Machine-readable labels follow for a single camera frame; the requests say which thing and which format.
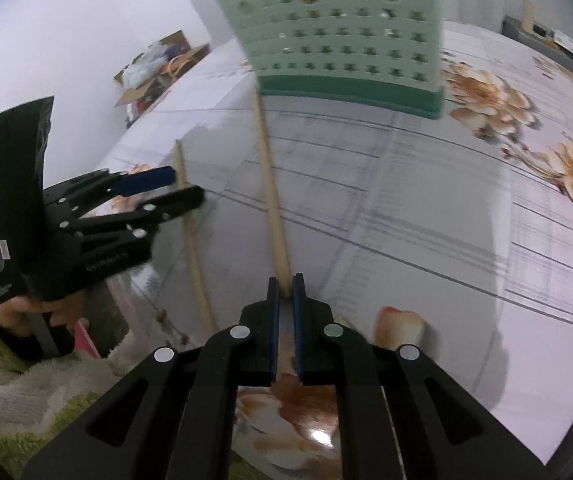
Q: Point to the pale plastic bag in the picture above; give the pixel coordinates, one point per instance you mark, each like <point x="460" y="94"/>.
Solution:
<point x="146" y="65"/>

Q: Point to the wooden chopstick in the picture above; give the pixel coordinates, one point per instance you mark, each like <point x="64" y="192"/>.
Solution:
<point x="269" y="180"/>
<point x="197" y="260"/>

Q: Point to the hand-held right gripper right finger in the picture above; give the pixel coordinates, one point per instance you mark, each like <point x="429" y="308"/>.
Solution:
<point x="300" y="330"/>

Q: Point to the pink cloth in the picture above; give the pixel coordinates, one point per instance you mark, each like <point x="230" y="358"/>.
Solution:
<point x="86" y="342"/>

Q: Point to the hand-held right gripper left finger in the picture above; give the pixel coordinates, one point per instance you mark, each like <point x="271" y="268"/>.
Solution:
<point x="272" y="330"/>

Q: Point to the person's left hand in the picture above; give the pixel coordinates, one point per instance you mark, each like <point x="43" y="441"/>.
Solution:
<point x="9" y="312"/>

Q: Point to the green perforated utensil holder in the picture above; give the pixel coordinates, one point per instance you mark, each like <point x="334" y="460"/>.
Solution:
<point x="346" y="102"/>

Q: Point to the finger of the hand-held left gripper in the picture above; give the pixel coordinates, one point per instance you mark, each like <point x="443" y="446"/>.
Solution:
<point x="151" y="177"/>
<point x="176" y="202"/>

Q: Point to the cardboard box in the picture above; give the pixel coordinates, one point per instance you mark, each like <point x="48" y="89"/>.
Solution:
<point x="131" y="92"/>

